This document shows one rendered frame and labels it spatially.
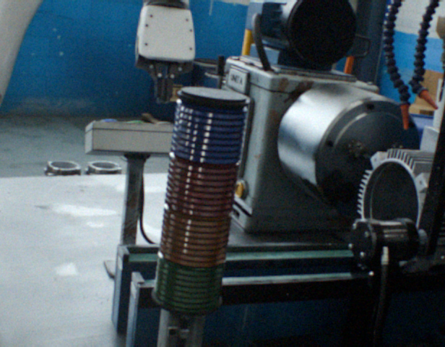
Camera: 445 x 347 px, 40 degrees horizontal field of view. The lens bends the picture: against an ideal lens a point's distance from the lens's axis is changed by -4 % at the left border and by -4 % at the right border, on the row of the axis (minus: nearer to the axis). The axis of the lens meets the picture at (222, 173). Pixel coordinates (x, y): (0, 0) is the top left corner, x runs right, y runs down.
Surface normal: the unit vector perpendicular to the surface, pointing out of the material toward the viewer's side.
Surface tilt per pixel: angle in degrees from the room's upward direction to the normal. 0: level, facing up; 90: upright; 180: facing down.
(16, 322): 0
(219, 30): 90
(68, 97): 90
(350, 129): 90
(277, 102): 90
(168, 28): 69
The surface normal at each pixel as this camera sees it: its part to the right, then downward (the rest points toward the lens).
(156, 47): 0.35, -0.08
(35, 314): 0.14, -0.96
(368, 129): 0.35, 0.29
